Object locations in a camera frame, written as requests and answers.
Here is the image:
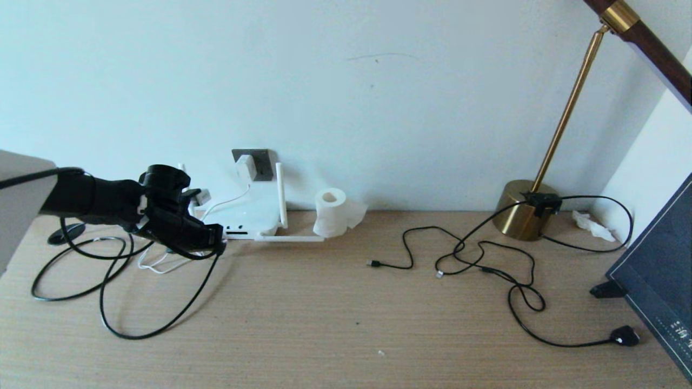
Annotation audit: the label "thin black usb cable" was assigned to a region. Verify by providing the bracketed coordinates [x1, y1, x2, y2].
[367, 226, 547, 314]

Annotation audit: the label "thin white adapter cable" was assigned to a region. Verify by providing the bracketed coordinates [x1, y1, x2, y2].
[97, 184, 252, 275]

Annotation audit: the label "black round disc with cable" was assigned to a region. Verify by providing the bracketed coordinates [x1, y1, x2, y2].
[48, 224, 86, 246]

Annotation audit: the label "grey wall socket plate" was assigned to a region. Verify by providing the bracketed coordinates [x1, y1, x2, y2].
[232, 149, 272, 182]

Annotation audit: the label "white router with antennas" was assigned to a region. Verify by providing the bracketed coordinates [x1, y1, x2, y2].
[178, 162, 326, 243]

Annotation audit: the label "black ethernet cable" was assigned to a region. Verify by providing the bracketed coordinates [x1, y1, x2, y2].
[31, 230, 230, 340]

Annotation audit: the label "white toilet paper roll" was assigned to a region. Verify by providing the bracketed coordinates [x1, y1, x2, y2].
[312, 187, 368, 239]

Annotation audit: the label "brass desk lamp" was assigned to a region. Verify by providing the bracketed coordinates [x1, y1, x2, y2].
[493, 0, 692, 242]

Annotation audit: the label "black cables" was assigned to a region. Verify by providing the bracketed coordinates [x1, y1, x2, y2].
[435, 194, 641, 347]

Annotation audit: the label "black braided left wrist cable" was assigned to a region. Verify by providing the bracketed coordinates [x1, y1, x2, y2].
[59, 217, 225, 261]

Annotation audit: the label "crumpled white tissue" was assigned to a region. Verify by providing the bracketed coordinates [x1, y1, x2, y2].
[573, 211, 617, 243]

